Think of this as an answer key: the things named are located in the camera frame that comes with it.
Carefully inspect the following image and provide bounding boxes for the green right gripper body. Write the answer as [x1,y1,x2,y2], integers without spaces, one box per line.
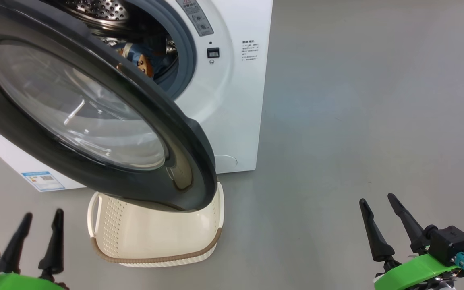
[373,254,464,290]

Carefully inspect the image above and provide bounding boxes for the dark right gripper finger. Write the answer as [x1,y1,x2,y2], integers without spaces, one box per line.
[387,193,426,253]
[359,198,396,262]

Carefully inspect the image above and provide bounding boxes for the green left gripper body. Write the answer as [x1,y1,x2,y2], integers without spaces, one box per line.
[0,273,69,290]

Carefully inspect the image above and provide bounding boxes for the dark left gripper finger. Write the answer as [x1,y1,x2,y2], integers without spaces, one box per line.
[0,213,33,274]
[39,209,65,276]

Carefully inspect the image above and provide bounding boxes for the black glass washer door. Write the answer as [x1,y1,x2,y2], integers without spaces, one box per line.
[0,0,218,212]

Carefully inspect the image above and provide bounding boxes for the blue patterned garment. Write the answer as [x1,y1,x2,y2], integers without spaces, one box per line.
[113,40,176,79]

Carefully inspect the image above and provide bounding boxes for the white front-load washing machine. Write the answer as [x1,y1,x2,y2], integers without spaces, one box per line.
[0,0,273,192]

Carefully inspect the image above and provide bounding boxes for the grey rubber door gasket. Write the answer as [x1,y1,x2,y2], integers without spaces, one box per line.
[127,0,197,100]

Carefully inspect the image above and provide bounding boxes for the steel perforated washer drum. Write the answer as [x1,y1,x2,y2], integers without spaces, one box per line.
[61,0,130,29]

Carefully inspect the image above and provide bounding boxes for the blue energy label sticker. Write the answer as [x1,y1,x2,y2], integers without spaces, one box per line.
[21,171,66,192]

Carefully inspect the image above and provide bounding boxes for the cream perforated laundry basket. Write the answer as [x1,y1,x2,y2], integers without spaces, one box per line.
[87,182,224,268]

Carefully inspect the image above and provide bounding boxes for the round white filter cover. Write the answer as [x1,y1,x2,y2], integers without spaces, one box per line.
[215,155,238,174]

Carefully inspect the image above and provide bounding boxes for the black text label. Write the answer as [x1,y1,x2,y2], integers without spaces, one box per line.
[242,39,260,61]

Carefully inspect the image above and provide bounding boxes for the grey warning sticker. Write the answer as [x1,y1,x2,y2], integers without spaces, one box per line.
[176,0,214,37]

